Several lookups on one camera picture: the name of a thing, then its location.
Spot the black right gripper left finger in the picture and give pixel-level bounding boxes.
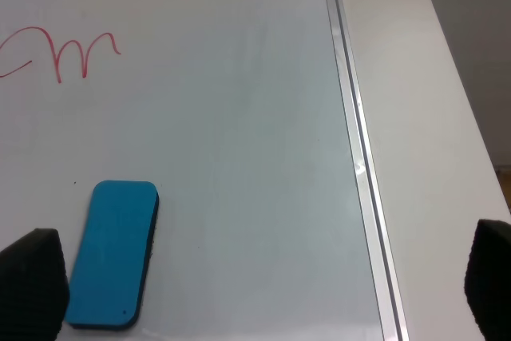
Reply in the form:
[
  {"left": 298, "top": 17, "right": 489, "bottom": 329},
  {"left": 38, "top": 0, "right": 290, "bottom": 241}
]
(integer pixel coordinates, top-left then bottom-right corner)
[{"left": 1, "top": 228, "right": 69, "bottom": 340}]

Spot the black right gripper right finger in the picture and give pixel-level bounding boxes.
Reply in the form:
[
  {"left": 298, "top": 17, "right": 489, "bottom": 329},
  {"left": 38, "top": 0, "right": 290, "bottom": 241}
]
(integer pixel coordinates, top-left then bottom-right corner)
[{"left": 464, "top": 220, "right": 510, "bottom": 340}]

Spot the teal whiteboard eraser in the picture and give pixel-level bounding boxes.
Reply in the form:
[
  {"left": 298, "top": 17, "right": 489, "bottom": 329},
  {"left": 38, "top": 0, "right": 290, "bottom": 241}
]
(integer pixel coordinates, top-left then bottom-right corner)
[{"left": 65, "top": 180, "right": 160, "bottom": 331}]

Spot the white whiteboard with aluminium frame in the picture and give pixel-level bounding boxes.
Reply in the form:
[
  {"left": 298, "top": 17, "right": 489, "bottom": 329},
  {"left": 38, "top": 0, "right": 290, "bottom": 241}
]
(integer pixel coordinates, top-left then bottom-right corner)
[{"left": 1, "top": 0, "right": 408, "bottom": 340}]

